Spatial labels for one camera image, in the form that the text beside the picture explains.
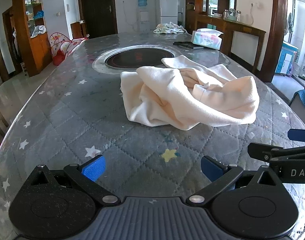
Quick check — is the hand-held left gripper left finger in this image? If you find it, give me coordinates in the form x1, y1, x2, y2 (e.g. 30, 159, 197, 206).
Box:
18, 155, 121, 204

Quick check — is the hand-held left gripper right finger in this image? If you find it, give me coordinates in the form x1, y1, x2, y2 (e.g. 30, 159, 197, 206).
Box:
186, 155, 284, 204

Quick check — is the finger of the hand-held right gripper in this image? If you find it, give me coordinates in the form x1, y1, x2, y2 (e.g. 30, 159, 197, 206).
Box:
287, 129, 305, 140
247, 142, 305, 167

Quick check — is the cream garment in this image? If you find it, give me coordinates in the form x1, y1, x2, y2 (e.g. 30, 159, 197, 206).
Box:
121, 55, 260, 130

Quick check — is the chair with blue cover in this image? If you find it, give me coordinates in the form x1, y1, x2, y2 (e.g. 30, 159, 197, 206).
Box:
288, 90, 305, 128

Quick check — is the light blue cabinet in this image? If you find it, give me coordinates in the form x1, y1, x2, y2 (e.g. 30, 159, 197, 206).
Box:
275, 41, 299, 77

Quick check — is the round built-in hotplate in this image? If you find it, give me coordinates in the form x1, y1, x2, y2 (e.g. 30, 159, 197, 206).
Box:
93, 44, 183, 75

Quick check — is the pastel tissue box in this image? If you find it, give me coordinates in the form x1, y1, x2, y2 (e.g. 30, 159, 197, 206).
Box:
191, 28, 223, 50

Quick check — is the wooden console table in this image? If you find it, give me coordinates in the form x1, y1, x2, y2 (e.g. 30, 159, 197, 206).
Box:
196, 14, 267, 74

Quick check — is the polka dot play tent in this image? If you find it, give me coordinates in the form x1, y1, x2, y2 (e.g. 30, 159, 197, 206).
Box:
49, 32, 88, 66

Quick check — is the wooden shelf cabinet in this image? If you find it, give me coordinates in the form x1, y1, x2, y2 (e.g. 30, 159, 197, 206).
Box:
0, 0, 53, 78

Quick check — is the small wooden cabinet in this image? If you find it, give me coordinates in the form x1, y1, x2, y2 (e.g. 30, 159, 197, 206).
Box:
71, 21, 87, 39

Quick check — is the crumpled pale cloth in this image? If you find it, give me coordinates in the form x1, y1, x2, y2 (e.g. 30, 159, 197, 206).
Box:
153, 22, 187, 35

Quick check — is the dark wooden door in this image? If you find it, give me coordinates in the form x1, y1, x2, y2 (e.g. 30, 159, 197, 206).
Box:
77, 0, 118, 39

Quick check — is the white water dispenser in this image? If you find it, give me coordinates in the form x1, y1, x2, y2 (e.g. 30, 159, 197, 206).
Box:
138, 6, 150, 32

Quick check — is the white refrigerator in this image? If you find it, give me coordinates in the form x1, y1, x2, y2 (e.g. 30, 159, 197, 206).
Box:
155, 0, 178, 25

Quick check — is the dark wooden doorway frame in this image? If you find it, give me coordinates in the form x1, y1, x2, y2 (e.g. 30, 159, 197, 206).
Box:
261, 0, 289, 83

